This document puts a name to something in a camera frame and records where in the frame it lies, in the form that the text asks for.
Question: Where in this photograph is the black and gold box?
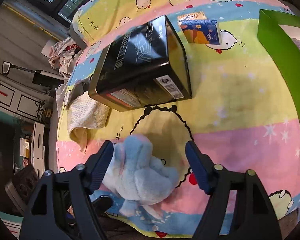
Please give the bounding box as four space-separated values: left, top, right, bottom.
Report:
89 15 192 112

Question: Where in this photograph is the cream yellow knit sweater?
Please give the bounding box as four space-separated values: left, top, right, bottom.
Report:
66 92 110 153

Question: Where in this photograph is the white cabinet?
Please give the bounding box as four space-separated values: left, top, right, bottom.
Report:
30 122 45 178

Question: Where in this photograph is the purple knit garment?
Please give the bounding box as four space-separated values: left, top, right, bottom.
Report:
65 77 90 110

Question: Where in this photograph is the colourful cartoon bed sheet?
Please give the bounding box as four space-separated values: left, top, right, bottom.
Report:
56 0 300 238

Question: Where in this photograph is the black speaker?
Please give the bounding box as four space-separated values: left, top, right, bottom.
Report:
5 164 39 216

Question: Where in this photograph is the green storage box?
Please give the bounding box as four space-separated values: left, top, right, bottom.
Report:
257 9 300 176

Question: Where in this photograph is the black floor lamp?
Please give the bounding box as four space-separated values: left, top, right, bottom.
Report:
1 61 65 88

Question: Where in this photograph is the pile of clothes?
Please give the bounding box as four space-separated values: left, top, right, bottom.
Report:
49 37 82 117

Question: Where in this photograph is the colourful tissue pack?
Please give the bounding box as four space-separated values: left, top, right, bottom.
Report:
180 20 222 45

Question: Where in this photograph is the white blue plush toy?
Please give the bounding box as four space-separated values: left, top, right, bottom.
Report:
102 135 179 219

